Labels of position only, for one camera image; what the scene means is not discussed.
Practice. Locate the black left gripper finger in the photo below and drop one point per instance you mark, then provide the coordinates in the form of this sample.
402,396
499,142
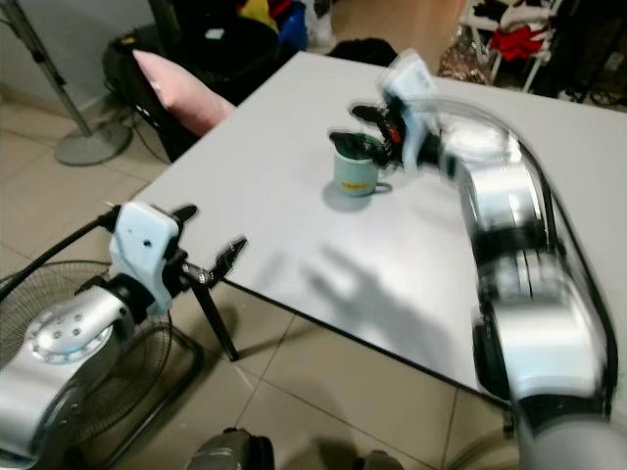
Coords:
214,277
233,251

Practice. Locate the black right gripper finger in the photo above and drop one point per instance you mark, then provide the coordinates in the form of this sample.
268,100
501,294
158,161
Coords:
358,145
370,113

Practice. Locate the pale green mug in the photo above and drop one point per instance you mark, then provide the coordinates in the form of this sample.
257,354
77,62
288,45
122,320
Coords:
355,178

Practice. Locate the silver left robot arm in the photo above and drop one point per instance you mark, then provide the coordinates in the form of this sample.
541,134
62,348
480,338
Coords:
64,343

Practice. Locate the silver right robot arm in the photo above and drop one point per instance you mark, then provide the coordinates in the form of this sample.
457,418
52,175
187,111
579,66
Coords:
519,225

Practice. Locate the black table leg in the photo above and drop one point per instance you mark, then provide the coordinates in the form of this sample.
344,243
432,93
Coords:
221,323

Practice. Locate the black bag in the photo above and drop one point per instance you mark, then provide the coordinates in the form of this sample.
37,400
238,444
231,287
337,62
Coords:
362,51

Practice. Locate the black chair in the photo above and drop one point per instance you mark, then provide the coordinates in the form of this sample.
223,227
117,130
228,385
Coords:
157,117

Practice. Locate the red cloth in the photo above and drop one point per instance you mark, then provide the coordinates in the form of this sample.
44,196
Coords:
517,41

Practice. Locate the grey fan stand with base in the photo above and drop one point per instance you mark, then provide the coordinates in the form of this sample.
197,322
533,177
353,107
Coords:
93,145

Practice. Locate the pink pillow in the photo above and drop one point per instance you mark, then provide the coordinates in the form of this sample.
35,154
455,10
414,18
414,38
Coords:
186,90

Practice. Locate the white clothes rack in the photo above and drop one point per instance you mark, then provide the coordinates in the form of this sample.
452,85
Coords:
539,44

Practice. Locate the grey robot foot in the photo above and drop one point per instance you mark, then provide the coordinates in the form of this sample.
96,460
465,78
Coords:
230,450

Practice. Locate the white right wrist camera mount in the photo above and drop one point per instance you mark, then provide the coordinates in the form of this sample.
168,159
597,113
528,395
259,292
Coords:
413,98

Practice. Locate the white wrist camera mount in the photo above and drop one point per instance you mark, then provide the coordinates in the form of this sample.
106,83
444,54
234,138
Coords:
413,98
147,245

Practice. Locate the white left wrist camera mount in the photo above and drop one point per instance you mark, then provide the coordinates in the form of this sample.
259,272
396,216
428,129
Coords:
147,245

